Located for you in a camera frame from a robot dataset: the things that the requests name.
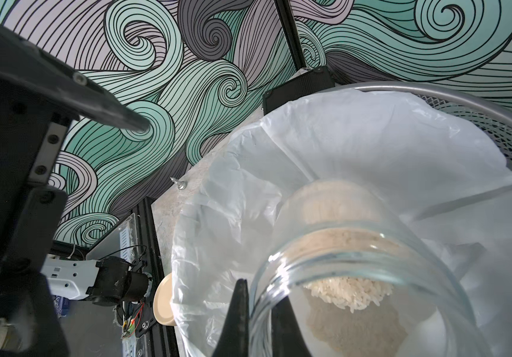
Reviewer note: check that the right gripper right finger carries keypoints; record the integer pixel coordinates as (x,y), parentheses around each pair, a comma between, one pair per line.
(287,340)

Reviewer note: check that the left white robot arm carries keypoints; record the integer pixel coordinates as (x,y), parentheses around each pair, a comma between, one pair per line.
(40,96)

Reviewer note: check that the white plastic bin liner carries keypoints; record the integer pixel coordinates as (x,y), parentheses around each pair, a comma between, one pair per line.
(445,180)

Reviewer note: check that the silver mesh waste bin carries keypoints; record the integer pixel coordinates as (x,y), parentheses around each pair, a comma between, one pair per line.
(438,102)

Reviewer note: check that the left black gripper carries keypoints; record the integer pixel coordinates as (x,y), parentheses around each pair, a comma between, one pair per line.
(40,96)

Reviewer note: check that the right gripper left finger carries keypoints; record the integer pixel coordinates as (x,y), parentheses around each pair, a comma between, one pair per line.
(234,339)

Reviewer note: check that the white slotted cable duct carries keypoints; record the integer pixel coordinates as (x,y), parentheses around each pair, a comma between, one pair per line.
(128,239)

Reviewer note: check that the jar with beige lid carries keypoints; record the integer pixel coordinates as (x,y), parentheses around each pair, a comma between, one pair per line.
(162,310)
(337,229)

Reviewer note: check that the small metal bolt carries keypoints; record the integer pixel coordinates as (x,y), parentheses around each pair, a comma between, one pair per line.
(180,184)

